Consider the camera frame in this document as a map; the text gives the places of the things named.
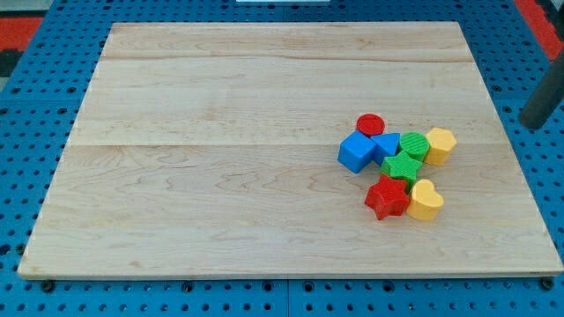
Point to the yellow hexagon block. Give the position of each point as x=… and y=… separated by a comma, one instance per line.
x=442, y=142

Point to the blue triangle block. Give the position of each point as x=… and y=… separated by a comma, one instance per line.
x=385, y=146

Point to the wooden board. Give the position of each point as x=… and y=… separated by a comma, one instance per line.
x=209, y=151

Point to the green star block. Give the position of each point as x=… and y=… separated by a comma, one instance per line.
x=402, y=167

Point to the red star block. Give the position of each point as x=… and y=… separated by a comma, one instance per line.
x=387, y=197

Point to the yellow heart block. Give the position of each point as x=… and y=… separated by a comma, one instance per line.
x=425, y=202

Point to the green cylinder block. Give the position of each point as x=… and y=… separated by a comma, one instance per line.
x=415, y=145

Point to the blue cube block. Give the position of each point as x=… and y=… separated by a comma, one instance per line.
x=356, y=151

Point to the red cylinder block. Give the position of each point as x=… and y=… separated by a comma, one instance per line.
x=370, y=124

